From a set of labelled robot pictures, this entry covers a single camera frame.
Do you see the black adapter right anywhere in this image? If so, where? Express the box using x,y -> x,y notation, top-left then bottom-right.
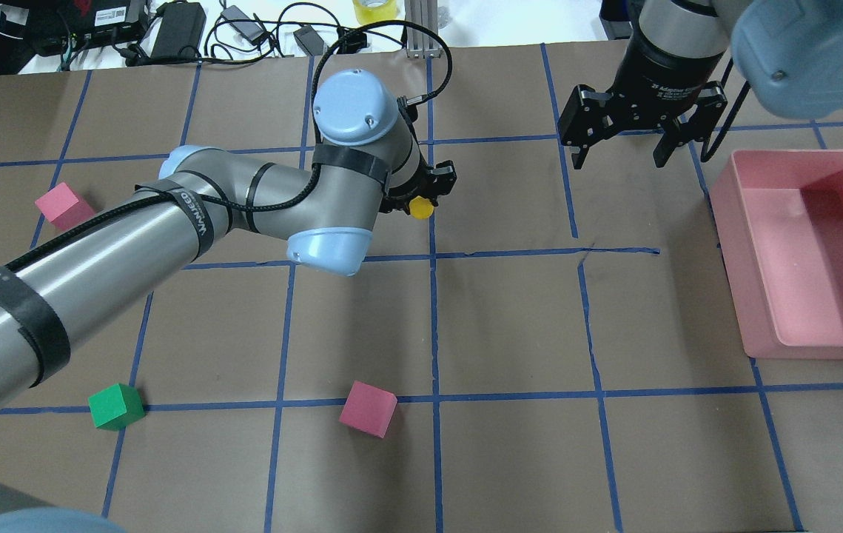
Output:
598,0 -> 632,41

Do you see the pink plastic bin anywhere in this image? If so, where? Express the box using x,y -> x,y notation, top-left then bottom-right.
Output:
710,150 -> 843,360

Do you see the pink cube far left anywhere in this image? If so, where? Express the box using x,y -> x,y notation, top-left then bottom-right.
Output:
33,183 -> 97,232

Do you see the pink cube centre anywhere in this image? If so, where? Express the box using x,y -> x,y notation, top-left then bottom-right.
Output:
339,381 -> 398,438

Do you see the yellow push button switch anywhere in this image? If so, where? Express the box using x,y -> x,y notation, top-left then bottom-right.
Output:
407,196 -> 436,220

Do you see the aluminium frame post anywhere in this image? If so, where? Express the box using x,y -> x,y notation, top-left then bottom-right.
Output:
403,0 -> 443,58

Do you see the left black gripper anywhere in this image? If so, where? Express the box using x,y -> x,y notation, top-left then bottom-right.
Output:
380,145 -> 457,215

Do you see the yellow tape roll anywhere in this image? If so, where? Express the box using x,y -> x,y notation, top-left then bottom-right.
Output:
352,0 -> 400,26

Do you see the black power adapter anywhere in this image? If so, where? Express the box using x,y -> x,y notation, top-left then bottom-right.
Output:
292,24 -> 329,57

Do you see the black power brick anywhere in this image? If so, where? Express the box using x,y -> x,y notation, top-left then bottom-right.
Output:
150,1 -> 206,63

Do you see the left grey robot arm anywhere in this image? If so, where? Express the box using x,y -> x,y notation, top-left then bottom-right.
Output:
0,70 -> 457,409

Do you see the green cube near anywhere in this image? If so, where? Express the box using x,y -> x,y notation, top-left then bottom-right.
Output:
87,383 -> 146,432

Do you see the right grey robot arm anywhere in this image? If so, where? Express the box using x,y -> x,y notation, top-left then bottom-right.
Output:
557,1 -> 843,170

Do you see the pink cube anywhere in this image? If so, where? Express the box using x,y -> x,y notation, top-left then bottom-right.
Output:
33,183 -> 97,232
339,381 -> 398,438

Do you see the black cable bundle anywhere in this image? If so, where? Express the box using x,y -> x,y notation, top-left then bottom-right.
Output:
118,0 -> 403,67

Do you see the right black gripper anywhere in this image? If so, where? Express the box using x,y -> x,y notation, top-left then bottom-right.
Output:
557,30 -> 727,170

